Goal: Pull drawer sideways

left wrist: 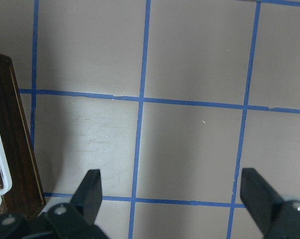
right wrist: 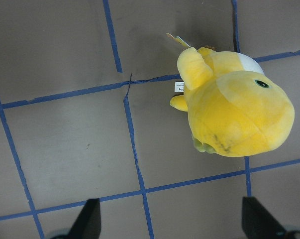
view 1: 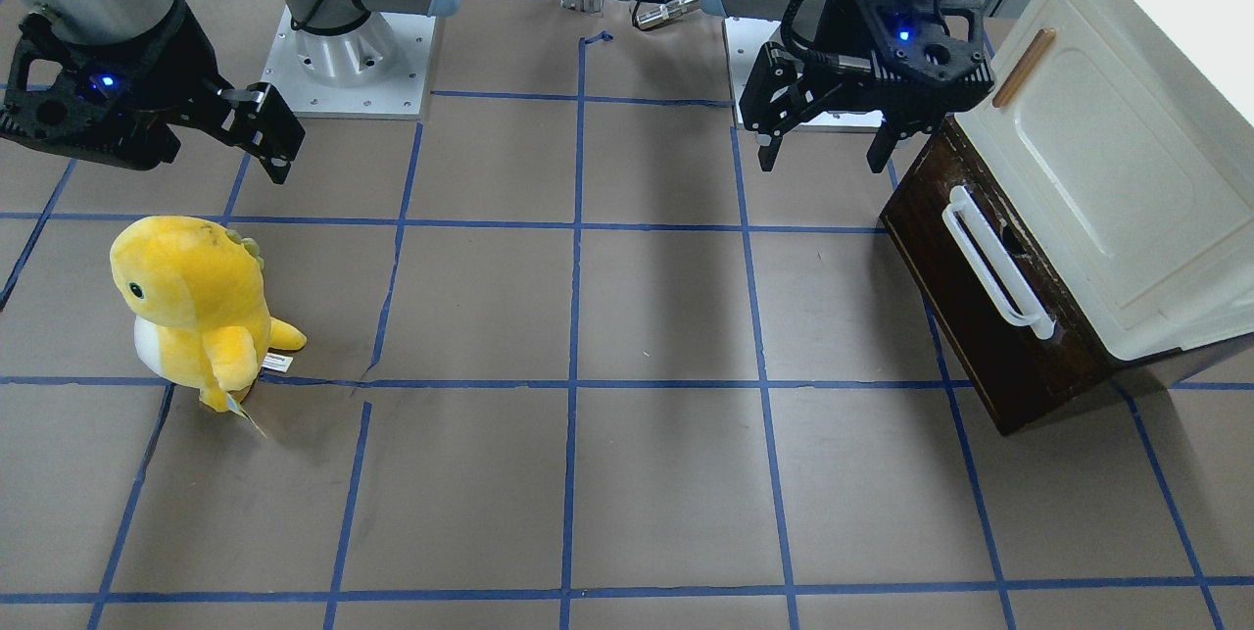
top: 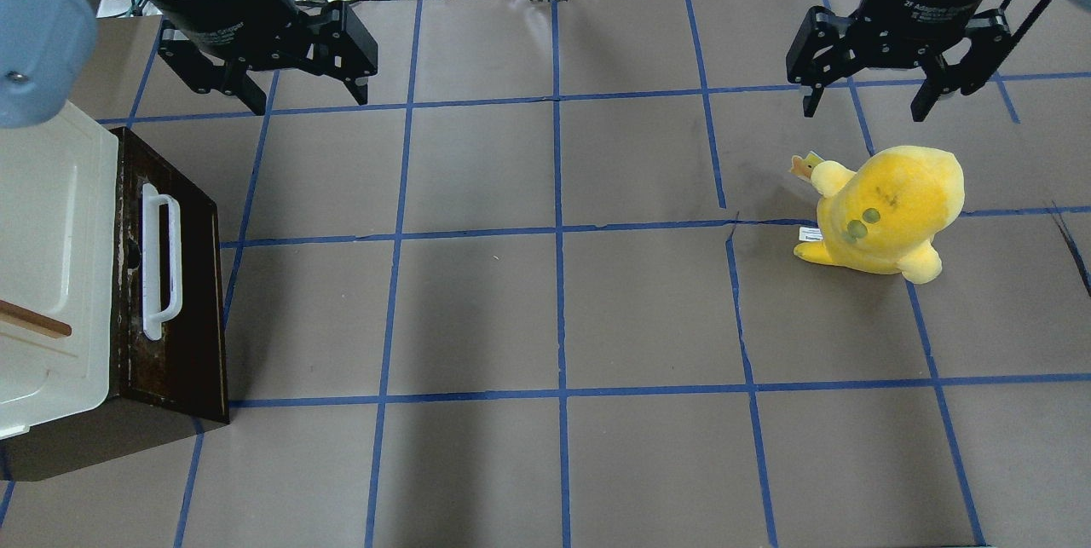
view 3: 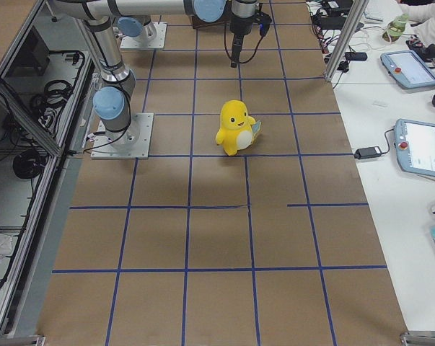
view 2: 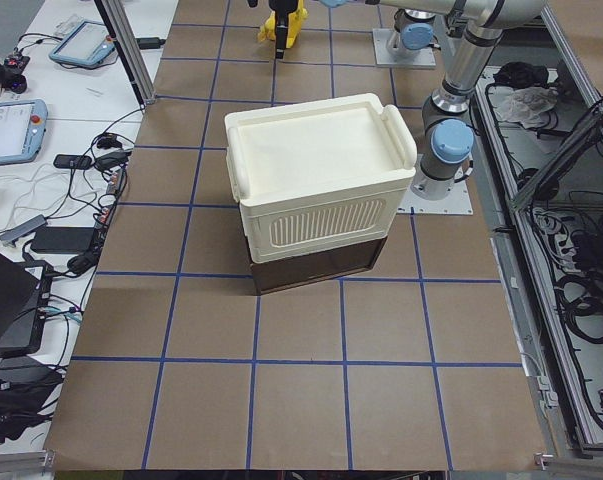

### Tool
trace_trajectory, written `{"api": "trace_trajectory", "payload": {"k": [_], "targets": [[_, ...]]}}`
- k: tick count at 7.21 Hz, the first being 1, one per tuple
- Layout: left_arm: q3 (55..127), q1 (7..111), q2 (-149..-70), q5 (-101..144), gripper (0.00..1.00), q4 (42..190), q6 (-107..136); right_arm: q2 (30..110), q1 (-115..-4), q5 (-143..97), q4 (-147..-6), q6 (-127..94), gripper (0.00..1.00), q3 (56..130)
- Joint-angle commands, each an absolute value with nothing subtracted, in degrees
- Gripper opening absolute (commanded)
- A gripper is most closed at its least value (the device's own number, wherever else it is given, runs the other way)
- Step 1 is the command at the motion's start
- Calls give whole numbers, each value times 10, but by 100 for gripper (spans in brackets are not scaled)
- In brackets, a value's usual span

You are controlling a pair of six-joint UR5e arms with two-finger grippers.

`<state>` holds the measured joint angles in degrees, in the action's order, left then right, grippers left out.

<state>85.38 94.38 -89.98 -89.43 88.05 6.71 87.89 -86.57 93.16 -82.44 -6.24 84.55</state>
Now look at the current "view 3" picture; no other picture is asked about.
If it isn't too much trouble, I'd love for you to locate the yellow plush penguin toy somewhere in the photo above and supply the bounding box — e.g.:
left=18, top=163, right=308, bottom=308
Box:
left=215, top=100, right=262, bottom=156

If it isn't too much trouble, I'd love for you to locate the green drink bottle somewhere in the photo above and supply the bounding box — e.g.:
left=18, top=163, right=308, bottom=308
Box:
left=382, top=14, right=408, bottom=43

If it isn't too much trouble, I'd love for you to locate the upper blue teach pendant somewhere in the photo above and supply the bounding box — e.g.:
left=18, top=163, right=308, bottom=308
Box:
left=380, top=50, right=435, bottom=89

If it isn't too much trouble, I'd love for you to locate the blue teach pendant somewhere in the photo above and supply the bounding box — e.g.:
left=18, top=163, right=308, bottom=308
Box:
left=380, top=50, right=435, bottom=89
left=394, top=119, right=435, bottom=178

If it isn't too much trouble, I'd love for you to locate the black power adapter brick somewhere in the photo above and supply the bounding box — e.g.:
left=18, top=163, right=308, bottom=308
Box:
left=353, top=146, right=382, bottom=160

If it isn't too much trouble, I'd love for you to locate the lower blue teach pendant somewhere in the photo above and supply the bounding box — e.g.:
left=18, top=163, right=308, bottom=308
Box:
left=394, top=119, right=435, bottom=178

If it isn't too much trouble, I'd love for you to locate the aluminium frame post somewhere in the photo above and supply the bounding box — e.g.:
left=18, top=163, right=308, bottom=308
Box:
left=324, top=0, right=369, bottom=81

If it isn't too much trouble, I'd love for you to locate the metal side cabinet frame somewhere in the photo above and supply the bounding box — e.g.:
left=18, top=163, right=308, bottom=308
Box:
left=0, top=1, right=93, bottom=339

